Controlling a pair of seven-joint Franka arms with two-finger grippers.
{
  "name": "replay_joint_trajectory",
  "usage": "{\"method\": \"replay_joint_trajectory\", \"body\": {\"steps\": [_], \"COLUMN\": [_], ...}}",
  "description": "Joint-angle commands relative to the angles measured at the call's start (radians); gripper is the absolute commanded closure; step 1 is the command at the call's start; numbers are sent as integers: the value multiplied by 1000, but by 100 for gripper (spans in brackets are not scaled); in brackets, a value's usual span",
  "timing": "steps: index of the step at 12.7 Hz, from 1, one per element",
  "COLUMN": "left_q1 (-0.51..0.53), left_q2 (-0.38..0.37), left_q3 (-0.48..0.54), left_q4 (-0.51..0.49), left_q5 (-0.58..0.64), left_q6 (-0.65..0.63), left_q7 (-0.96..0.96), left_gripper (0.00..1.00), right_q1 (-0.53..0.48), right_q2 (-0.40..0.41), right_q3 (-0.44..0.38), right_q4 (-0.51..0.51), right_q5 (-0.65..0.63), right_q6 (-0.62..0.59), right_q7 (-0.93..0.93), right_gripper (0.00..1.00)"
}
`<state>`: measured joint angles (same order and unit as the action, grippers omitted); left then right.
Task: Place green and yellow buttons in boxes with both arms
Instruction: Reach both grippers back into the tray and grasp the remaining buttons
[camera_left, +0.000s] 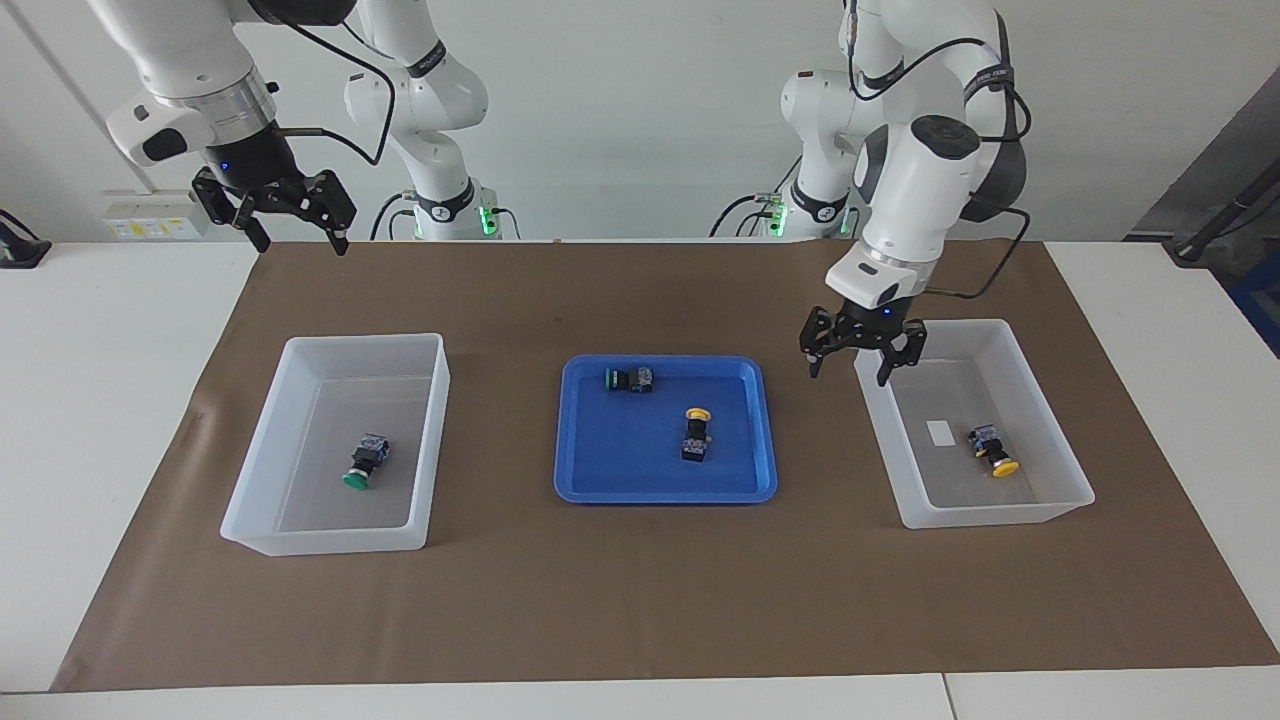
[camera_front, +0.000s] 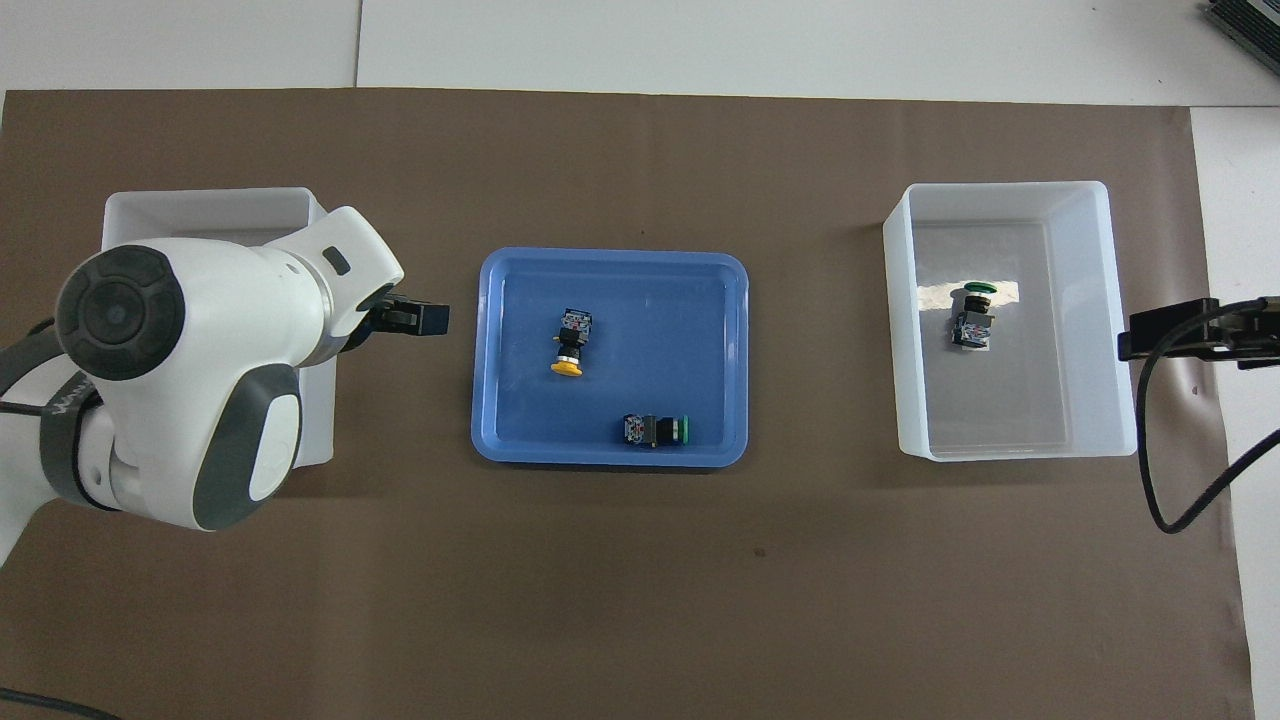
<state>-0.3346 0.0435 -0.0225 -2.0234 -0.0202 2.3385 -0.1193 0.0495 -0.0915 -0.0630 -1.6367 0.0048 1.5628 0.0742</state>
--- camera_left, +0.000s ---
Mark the blue crate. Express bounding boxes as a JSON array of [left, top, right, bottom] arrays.
[[1228, 250, 1280, 358]]

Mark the translucent white plastic box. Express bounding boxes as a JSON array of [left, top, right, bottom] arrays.
[[220, 333, 451, 556], [855, 318, 1096, 529]]

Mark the brown paper table mat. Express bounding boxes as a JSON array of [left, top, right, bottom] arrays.
[[50, 240, 1280, 693]]

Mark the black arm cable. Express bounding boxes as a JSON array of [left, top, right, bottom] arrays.
[[845, 0, 1033, 301], [270, 15, 397, 167]]

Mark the yellow push button switch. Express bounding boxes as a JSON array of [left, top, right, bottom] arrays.
[[967, 423, 1021, 479], [681, 407, 714, 463]]

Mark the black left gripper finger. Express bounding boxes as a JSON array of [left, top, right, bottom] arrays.
[[799, 308, 837, 380], [877, 320, 928, 388]]

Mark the black clamp stand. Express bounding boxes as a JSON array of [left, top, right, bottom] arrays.
[[0, 208, 53, 269]]

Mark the black tripod stand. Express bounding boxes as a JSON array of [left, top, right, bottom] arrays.
[[1165, 165, 1280, 266]]

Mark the white wall socket box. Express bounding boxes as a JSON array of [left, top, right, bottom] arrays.
[[103, 190, 211, 241]]

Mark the blue plastic tray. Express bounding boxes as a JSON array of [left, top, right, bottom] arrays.
[[553, 354, 779, 504]]

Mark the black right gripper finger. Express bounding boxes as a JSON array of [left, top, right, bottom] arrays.
[[192, 168, 271, 253], [296, 170, 358, 257]]

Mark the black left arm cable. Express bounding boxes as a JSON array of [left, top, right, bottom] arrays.
[[845, 0, 1033, 301]]

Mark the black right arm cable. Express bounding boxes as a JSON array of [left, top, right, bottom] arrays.
[[270, 15, 397, 167]]

